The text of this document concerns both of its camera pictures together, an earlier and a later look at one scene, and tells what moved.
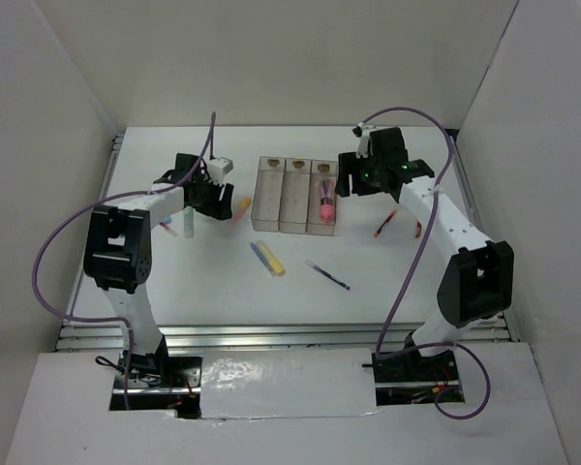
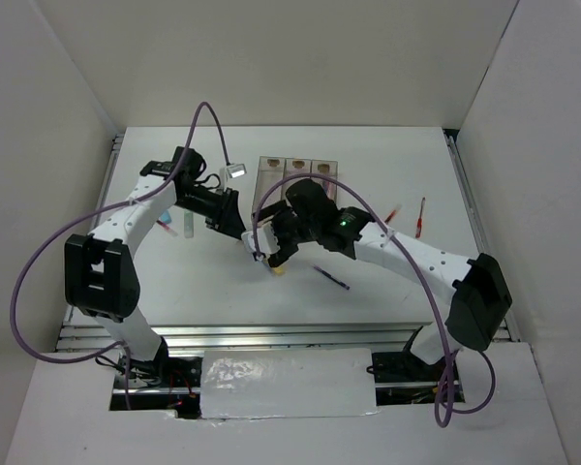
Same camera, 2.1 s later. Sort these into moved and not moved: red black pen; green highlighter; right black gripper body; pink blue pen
Moved: right black gripper body
Not moved: green highlighter; red black pen; pink blue pen
